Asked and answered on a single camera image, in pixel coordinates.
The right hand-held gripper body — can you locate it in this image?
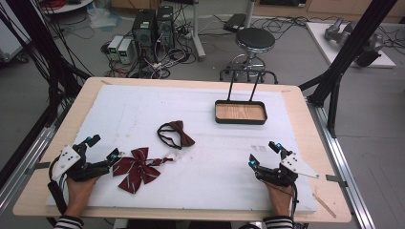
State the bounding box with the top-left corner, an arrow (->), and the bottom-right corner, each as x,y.
254,152 -> 320,188

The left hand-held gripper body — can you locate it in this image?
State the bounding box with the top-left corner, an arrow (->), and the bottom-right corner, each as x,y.
51,142 -> 112,183

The striped burgundy bow tie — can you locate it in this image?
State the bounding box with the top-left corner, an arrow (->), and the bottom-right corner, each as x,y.
112,147 -> 176,195

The black rack with wooden base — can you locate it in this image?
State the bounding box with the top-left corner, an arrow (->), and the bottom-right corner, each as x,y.
214,69 -> 268,126

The plain burgundy bow tie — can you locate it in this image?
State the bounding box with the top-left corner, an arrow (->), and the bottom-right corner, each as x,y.
157,120 -> 196,151

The person's right hand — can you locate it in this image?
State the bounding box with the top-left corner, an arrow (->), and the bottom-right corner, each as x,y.
265,181 -> 294,219

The person's left hand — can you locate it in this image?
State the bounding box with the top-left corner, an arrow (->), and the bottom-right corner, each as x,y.
65,176 -> 100,219

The grey tape strip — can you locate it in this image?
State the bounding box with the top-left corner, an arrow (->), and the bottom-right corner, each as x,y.
25,161 -> 52,175
325,174 -> 349,188

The thin wooden stick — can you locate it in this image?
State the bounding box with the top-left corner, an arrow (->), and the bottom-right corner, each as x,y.
312,193 -> 337,219

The white foam board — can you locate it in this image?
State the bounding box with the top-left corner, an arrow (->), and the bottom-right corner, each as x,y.
46,84 -> 318,214

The white power supply box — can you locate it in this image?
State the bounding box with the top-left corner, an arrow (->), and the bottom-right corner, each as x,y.
117,38 -> 135,65
107,35 -> 124,61

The black round stool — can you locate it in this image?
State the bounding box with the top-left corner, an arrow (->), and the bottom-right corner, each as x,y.
219,27 -> 279,86

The white floor board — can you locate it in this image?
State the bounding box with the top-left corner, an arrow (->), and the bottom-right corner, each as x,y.
305,21 -> 396,70

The large black computer tower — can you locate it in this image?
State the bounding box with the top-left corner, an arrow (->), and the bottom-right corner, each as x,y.
131,9 -> 158,63

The clear plastic bag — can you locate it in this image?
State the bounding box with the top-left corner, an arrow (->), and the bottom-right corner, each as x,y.
87,7 -> 123,31

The white cabinet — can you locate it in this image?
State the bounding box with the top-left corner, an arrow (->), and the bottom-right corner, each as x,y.
0,6 -> 32,63

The flat black box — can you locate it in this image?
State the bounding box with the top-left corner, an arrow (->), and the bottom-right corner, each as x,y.
223,12 -> 248,33

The grey metal desk leg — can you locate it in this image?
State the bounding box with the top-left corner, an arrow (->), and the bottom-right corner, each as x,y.
190,0 -> 206,62
244,0 -> 256,30

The round white table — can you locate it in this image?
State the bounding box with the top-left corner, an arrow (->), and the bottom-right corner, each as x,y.
40,0 -> 96,15

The slim black computer tower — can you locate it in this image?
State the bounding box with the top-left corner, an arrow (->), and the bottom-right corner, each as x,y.
156,5 -> 176,52

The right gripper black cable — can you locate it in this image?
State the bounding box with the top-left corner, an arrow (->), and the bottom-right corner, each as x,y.
270,181 -> 300,221

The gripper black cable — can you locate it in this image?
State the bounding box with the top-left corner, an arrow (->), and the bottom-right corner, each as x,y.
47,156 -> 70,216
270,181 -> 300,221

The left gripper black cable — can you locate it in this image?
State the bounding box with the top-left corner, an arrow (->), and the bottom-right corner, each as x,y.
47,156 -> 70,216

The aluminium rail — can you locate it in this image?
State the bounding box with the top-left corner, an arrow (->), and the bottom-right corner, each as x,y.
306,97 -> 377,229
0,104 -> 71,218

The black metal frame stand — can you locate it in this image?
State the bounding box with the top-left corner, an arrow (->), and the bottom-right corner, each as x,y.
298,0 -> 399,138
0,0 -> 94,129

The tangle of floor cables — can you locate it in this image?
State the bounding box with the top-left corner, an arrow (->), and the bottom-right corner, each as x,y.
100,6 -> 199,80

